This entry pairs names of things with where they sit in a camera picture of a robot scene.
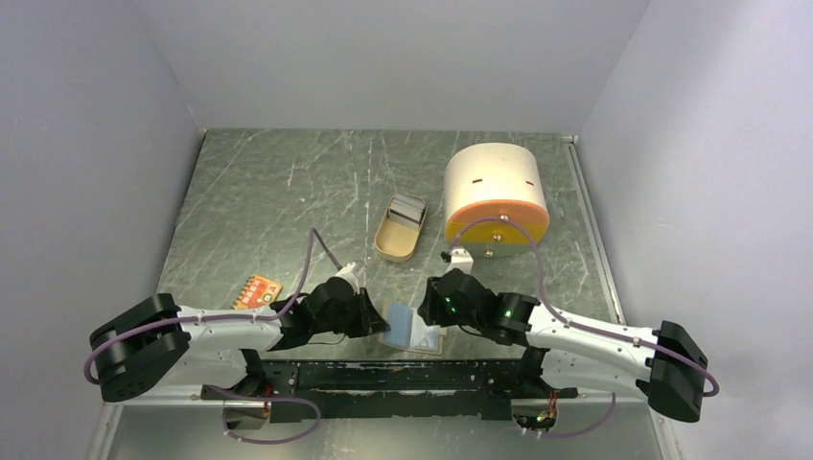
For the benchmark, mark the tan oval tray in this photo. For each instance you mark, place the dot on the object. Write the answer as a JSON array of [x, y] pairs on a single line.
[[395, 242]]

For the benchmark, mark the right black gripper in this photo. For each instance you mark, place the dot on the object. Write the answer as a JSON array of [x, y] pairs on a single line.
[[430, 308]]

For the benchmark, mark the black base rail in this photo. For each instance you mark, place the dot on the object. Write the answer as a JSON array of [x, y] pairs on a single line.
[[295, 390]]

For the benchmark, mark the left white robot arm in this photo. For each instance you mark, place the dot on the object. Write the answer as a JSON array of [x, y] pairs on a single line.
[[158, 343]]

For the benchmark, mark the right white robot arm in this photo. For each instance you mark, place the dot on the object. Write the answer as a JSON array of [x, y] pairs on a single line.
[[664, 367]]

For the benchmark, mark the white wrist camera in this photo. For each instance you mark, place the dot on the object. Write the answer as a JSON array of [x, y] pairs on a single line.
[[354, 273], [458, 258]]

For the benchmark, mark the cream orange drawer box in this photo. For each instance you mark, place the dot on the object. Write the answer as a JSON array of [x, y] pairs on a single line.
[[492, 180]]

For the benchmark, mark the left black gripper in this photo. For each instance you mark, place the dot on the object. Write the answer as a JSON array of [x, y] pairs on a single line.
[[369, 321]]

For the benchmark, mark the orange patterned card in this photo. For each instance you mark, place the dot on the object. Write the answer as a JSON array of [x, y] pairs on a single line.
[[258, 291]]

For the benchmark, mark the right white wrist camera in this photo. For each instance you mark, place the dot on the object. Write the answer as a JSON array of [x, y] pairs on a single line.
[[458, 258]]

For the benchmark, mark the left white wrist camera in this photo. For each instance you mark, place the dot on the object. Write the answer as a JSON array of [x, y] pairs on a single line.
[[354, 273]]

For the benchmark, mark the grey credit card stack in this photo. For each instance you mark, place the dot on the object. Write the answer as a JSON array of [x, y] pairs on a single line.
[[407, 210]]

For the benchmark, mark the tan card holder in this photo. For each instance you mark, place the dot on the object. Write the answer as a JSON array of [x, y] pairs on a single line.
[[408, 331]]

